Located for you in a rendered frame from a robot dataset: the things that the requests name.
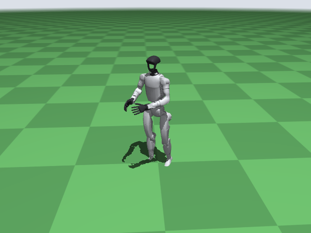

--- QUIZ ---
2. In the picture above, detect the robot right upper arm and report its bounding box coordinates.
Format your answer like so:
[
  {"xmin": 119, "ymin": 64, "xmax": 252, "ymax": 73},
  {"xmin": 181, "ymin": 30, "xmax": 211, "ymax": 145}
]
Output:
[{"xmin": 136, "ymin": 73, "xmax": 146, "ymax": 95}]

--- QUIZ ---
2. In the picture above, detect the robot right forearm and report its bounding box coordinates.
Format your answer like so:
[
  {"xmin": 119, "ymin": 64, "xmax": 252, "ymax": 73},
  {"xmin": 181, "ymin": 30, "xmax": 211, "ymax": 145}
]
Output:
[{"xmin": 131, "ymin": 89, "xmax": 139, "ymax": 104}]

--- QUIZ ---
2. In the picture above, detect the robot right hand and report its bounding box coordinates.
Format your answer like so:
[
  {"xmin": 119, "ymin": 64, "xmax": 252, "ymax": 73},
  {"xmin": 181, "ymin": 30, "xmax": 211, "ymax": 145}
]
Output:
[{"xmin": 124, "ymin": 98, "xmax": 134, "ymax": 112}]

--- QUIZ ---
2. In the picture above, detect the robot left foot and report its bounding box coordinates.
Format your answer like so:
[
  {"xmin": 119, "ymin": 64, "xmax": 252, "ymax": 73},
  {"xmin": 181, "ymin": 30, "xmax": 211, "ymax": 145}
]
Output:
[{"xmin": 165, "ymin": 157, "xmax": 173, "ymax": 166}]

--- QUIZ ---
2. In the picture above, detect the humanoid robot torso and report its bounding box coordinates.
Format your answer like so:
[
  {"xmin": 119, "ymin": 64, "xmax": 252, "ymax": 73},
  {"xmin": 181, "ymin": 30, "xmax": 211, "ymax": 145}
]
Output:
[{"xmin": 144, "ymin": 71, "xmax": 164, "ymax": 117}]

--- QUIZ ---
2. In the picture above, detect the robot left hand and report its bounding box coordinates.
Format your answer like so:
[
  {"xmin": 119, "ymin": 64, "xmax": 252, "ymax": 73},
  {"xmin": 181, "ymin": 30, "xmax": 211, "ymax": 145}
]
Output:
[{"xmin": 132, "ymin": 103, "xmax": 150, "ymax": 115}]

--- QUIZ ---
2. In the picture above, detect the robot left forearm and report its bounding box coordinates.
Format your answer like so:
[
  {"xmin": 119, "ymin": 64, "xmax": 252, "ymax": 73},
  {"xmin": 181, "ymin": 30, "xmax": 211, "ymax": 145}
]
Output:
[{"xmin": 147, "ymin": 98, "xmax": 169, "ymax": 109}]

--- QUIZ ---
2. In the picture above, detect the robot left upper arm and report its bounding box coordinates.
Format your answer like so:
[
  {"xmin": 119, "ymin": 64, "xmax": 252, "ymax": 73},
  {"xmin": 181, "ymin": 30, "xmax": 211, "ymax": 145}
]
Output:
[{"xmin": 160, "ymin": 77, "xmax": 170, "ymax": 100}]

